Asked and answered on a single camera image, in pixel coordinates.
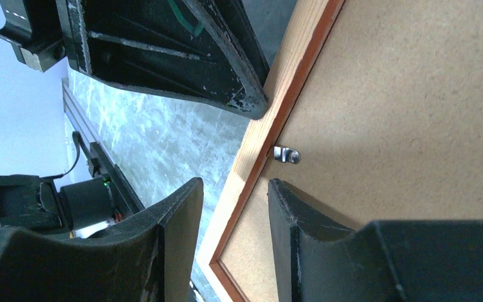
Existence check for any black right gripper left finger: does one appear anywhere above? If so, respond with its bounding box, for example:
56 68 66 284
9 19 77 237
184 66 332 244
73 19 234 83
0 177 204 301

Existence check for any orange wooden picture frame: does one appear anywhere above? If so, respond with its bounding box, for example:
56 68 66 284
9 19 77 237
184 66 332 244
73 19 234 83
197 0 344 301

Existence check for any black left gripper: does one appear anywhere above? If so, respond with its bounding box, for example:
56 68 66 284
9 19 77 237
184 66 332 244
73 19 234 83
0 0 66 72

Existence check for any silver metal frame clip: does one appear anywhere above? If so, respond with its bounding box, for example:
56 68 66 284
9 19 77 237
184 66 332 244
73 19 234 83
272 146 301 164

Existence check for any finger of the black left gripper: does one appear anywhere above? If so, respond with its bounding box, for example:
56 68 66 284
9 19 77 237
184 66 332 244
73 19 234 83
56 0 269 120

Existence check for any brown cardboard backing board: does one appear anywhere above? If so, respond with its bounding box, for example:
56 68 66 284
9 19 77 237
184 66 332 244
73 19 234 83
219 1 483 301

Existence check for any aluminium rail frame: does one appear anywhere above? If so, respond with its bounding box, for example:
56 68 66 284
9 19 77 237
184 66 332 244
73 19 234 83
62 78 106 164

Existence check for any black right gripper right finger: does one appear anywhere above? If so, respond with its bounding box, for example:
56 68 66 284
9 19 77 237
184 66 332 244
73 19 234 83
267 179 483 301

